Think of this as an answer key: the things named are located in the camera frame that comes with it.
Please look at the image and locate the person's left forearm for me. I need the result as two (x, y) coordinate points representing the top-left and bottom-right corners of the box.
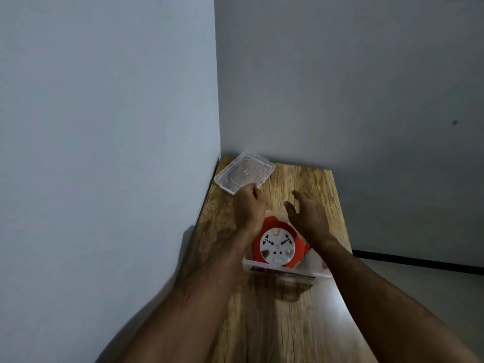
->
(123, 232), (261, 363)

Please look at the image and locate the person's right forearm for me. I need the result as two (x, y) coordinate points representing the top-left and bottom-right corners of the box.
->
(312, 236), (482, 363)

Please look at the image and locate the person's right hand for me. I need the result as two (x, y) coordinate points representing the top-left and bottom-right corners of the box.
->
(284, 191), (336, 249)

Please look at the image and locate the clear plastic container with lid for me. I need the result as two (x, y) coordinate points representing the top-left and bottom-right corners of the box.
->
(214, 152), (276, 195)

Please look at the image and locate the black baseboard strip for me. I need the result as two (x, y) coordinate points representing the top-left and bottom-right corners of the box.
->
(352, 249), (484, 276)

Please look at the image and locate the orange white extension cord reel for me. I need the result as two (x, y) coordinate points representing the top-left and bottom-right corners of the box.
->
(252, 216), (311, 270)

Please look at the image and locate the clear plastic packaging box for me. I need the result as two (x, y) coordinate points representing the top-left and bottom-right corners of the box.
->
(242, 209), (334, 286)

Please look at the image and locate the person's left hand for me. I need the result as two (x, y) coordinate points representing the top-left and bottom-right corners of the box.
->
(232, 184), (267, 241)

